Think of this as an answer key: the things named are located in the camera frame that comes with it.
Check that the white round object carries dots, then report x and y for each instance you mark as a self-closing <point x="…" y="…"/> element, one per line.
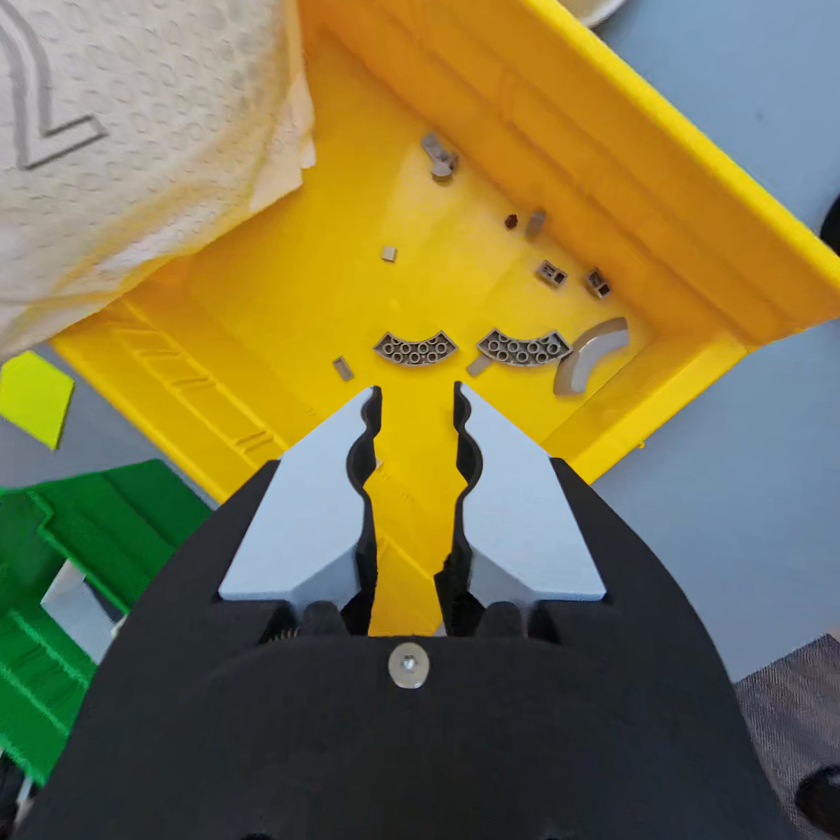
<point x="594" y="8"/>

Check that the yellow plastic bin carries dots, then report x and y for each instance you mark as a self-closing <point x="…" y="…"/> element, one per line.
<point x="394" y="295"/>

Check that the lime green paper piece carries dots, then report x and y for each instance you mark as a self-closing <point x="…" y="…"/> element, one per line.
<point x="33" y="394"/>

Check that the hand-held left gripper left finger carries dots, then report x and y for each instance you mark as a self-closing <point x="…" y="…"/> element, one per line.
<point x="295" y="525"/>

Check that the dark grey hollow lego brick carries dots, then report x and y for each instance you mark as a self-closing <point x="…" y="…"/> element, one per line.
<point x="551" y="274"/>
<point x="598" y="282"/>

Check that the grey woven cloth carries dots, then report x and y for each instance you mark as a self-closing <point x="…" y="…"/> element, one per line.
<point x="787" y="709"/>

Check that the grey lego arch piece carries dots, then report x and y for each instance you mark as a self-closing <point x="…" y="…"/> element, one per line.
<point x="590" y="354"/>

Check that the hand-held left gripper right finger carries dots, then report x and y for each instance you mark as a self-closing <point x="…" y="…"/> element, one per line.
<point x="525" y="525"/>

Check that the white paper bag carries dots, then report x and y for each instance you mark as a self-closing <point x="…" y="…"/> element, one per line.
<point x="131" y="131"/>

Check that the flat grey lego tile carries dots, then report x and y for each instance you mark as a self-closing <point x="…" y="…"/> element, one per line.
<point x="342" y="368"/>
<point x="479" y="367"/>

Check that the grey curved lego plate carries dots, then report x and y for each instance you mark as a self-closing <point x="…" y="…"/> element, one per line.
<point x="415" y="348"/>
<point x="523" y="346"/>

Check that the grey lego cylinder piece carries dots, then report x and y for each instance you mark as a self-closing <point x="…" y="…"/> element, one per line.
<point x="438" y="157"/>

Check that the green plastic bin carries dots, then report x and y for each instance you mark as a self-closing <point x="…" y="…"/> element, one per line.
<point x="131" y="518"/>

